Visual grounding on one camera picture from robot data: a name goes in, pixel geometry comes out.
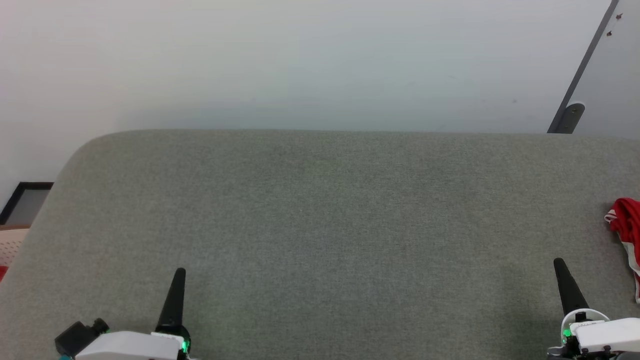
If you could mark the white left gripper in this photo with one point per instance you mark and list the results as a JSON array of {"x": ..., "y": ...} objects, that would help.
[{"x": 130, "y": 347}]

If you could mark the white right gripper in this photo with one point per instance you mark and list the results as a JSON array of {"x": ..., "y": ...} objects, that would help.
[{"x": 605, "y": 335}]

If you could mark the red and white basketball jersey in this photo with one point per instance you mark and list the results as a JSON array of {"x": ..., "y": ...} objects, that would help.
[{"x": 627, "y": 225}]

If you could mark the grey fabric sofa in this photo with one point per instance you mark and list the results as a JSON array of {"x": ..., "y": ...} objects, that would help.
[{"x": 325, "y": 240}]

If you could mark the beige perforated laundry basket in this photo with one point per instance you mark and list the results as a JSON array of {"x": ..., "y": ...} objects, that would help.
[{"x": 12, "y": 245}]

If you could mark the black framed panel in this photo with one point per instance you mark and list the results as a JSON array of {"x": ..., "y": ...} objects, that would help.
[{"x": 25, "y": 202}]

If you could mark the dark grey slanted metal bar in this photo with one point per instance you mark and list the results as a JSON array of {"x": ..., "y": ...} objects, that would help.
[{"x": 582, "y": 75}]

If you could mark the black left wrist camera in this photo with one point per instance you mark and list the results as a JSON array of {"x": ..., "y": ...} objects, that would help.
[{"x": 77, "y": 337}]

